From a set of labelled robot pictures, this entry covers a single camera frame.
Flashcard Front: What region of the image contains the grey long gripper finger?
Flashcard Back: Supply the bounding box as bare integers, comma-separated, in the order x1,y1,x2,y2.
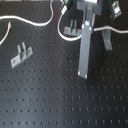
78,5,93,79

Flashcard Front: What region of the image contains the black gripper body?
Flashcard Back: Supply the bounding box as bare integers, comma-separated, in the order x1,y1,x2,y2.
77,0,103,15

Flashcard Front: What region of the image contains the white cable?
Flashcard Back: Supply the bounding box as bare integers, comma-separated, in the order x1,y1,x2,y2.
0,0,128,46

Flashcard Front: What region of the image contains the black perforated breadboard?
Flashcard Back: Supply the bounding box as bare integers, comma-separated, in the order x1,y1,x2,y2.
0,1,128,128

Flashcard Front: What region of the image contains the grey cable clip middle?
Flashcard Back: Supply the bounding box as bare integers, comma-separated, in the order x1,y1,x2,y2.
64,20,82,36

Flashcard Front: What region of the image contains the grey cable clip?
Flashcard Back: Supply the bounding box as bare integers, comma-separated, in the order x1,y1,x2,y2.
102,30,112,50
10,43,33,68
64,20,82,36

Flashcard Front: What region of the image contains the grey cable clip right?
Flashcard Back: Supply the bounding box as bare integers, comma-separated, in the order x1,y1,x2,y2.
102,30,112,50

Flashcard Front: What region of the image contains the grey cable clip left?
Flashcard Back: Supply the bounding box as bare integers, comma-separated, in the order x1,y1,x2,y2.
10,43,33,68

